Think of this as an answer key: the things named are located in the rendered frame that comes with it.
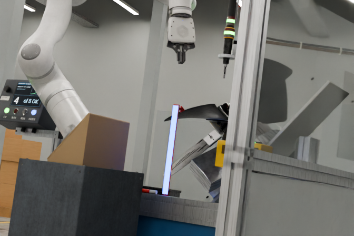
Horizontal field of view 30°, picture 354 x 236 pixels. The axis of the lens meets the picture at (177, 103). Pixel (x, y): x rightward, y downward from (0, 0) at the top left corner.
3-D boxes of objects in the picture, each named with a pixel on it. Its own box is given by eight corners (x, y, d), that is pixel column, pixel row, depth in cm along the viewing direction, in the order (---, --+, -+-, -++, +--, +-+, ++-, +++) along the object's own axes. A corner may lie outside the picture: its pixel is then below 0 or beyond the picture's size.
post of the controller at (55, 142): (56, 180, 264) (64, 131, 266) (51, 179, 262) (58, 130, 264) (51, 179, 266) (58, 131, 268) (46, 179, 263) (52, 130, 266)
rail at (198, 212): (253, 232, 219) (255, 208, 220) (247, 232, 216) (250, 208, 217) (48, 199, 266) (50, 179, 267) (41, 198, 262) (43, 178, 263)
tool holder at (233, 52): (237, 61, 277) (240, 38, 278) (241, 58, 270) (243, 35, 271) (216, 58, 277) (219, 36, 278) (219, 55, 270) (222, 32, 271)
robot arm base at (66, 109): (88, 116, 214) (62, 76, 222) (49, 154, 218) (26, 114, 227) (120, 126, 230) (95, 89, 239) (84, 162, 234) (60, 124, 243)
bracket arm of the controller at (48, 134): (62, 139, 266) (64, 131, 266) (58, 138, 264) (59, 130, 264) (19, 135, 278) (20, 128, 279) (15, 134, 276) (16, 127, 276)
